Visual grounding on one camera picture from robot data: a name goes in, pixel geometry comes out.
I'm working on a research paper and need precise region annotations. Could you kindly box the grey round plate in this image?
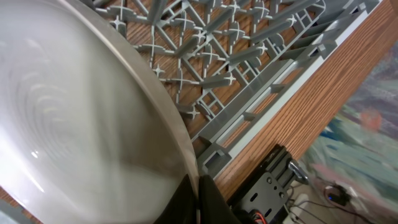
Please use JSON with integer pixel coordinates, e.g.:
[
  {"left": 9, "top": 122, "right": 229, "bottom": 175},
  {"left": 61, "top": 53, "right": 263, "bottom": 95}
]
[{"left": 1, "top": 1, "right": 199, "bottom": 223}]

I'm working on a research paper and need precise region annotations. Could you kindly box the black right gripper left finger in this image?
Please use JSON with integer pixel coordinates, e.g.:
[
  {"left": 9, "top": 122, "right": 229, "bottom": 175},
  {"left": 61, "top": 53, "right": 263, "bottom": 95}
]
[{"left": 154, "top": 175, "right": 197, "bottom": 224}]

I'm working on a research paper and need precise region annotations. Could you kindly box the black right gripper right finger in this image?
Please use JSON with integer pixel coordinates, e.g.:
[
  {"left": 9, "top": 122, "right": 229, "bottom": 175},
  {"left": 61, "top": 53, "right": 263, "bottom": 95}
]
[{"left": 199, "top": 175, "right": 241, "bottom": 224}]

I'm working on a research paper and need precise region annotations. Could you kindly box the grey dishwasher rack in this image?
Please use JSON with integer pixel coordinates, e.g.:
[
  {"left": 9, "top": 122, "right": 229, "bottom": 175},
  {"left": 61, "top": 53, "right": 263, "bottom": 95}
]
[{"left": 80, "top": 1, "right": 379, "bottom": 183}]

